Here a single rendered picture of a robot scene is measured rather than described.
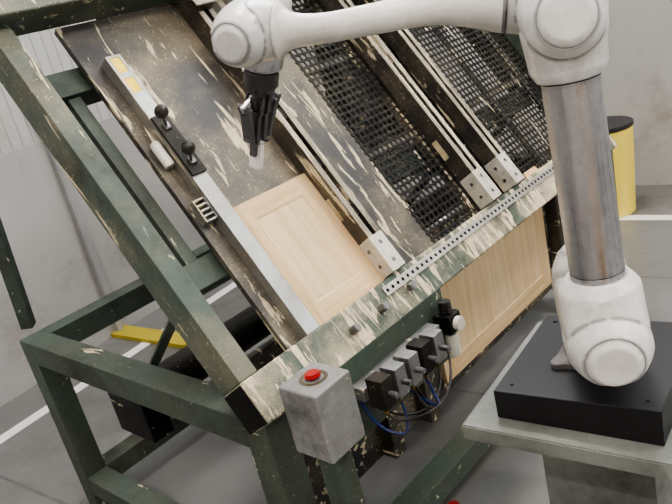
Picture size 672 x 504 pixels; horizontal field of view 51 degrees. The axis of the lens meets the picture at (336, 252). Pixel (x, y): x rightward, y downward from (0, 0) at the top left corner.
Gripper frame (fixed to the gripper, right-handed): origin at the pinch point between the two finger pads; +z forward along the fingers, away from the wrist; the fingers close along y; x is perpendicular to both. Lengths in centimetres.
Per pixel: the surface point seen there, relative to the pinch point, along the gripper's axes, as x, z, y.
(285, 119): -25, 15, -49
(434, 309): 34, 58, -49
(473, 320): 33, 99, -106
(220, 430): 6, 73, 17
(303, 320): 12.6, 47.4, -8.1
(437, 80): -9, 16, -122
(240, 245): -10.0, 33.9, -8.8
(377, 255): 15, 43, -42
